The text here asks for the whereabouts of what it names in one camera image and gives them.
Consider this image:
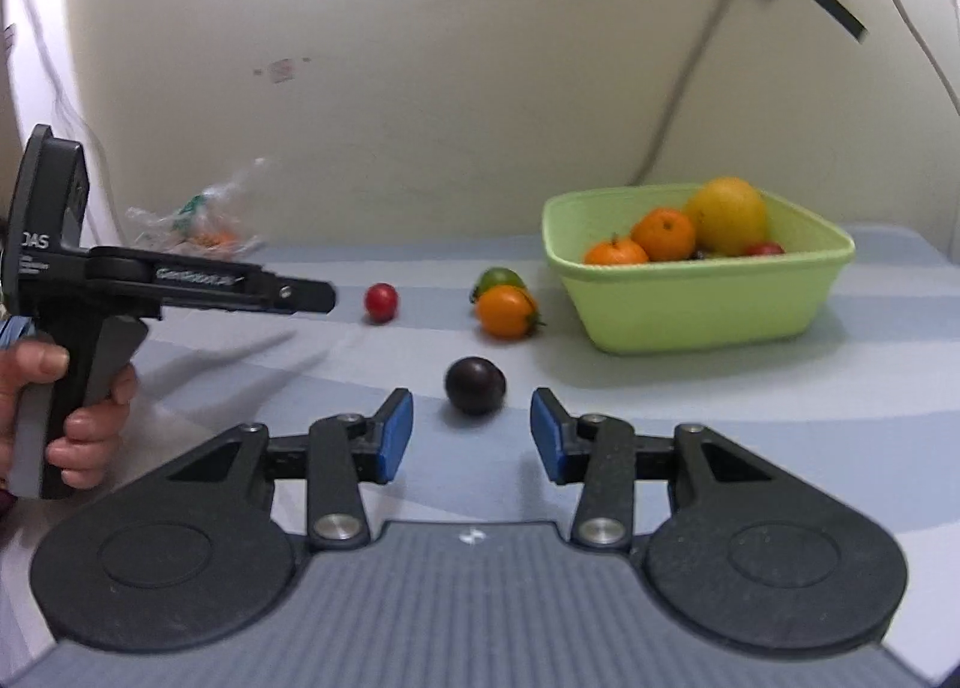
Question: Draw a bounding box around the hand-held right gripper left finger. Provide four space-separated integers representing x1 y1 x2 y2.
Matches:
150 388 416 552

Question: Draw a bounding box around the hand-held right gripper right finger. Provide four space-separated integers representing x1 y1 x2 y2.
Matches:
529 388 815 552

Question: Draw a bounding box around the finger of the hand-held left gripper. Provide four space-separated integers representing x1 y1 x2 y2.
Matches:
259 275 338 316

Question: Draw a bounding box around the red cherry tomato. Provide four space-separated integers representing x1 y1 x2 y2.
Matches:
364 283 399 324

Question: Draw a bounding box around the dark purple tomato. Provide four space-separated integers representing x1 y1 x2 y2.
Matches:
444 356 507 417

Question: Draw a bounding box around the light green plastic basin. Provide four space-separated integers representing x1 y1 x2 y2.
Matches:
542 184 857 357

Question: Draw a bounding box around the large orange mandarin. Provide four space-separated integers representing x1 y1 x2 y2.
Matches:
630 208 697 263

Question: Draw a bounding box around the large yellow citrus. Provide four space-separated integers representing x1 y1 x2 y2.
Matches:
684 177 770 258

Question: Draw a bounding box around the person's left hand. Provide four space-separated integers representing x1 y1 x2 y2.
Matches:
0 341 140 503

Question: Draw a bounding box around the clear plastic bag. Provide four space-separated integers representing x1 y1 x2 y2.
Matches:
125 157 271 260

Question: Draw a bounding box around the orange tomato with green stem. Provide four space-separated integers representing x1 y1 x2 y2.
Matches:
476 285 545 339

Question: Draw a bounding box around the beige wall cable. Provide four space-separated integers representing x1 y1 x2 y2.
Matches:
630 0 740 186

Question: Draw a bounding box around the white cable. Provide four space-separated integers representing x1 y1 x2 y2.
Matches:
825 0 960 119

